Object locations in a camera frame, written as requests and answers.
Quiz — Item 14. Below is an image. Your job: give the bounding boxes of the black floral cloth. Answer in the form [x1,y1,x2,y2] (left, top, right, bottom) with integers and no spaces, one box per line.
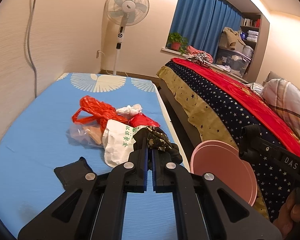
[133,126,183,164]

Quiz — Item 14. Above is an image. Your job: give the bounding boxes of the white printed plastic bag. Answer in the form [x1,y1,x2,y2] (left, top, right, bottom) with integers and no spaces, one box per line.
[102,120,140,167]

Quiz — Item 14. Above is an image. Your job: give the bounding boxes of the red shiny wrapper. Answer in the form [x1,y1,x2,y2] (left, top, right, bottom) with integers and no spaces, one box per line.
[128,113,160,127]

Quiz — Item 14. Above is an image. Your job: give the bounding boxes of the white tissue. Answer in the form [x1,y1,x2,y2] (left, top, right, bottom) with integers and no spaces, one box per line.
[116,104,142,119]

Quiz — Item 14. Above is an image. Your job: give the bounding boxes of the clear plastic bag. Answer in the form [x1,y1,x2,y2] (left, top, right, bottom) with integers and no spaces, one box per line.
[66,123,103,148]

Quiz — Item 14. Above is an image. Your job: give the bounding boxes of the orange red plastic bag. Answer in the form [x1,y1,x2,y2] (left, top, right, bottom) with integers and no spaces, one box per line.
[72,95,128,132]

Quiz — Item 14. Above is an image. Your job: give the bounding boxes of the pink plastic trash bin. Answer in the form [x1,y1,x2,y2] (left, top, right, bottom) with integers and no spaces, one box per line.
[190,140,257,206]

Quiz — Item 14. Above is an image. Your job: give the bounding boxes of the person right hand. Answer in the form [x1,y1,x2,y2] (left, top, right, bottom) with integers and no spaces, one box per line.
[273,188,300,239]

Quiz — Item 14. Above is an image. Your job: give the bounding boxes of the red blanket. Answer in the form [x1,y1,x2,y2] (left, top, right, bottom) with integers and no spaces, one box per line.
[165,58,300,157]

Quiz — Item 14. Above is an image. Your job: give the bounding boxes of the striped pillow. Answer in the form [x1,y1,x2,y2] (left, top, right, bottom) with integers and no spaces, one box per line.
[262,79,300,139]

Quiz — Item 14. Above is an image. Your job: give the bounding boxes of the bed with star blanket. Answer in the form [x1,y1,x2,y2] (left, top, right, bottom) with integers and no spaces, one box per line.
[157,58,300,223]

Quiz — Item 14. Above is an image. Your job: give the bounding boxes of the clear storage box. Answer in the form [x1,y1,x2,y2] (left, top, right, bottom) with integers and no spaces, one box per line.
[215,47,251,77]

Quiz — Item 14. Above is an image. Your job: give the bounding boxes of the zebra striped cloth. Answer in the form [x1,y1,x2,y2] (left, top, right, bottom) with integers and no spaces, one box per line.
[186,52,213,68]

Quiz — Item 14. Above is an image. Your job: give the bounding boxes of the beige jacket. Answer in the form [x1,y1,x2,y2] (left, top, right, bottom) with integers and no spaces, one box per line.
[218,27,245,53]

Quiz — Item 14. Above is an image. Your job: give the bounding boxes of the pink folded clothes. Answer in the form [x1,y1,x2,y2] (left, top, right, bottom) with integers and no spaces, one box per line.
[186,46,213,63]

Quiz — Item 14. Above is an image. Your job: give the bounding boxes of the potted green plant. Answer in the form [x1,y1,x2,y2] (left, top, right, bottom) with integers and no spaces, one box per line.
[166,32,188,55]

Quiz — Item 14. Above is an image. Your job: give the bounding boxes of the bookshelf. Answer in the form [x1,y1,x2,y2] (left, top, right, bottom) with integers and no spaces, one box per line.
[240,12,270,82]

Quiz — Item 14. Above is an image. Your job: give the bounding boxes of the blue curtain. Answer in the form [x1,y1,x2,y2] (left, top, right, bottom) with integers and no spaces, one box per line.
[170,0,242,57]

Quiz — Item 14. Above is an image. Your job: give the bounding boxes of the white standing fan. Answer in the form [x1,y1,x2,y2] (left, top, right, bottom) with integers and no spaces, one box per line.
[105,0,149,75]

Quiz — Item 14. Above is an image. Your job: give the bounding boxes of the grey wall cable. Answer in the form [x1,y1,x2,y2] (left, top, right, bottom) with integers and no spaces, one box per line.
[25,0,44,98]

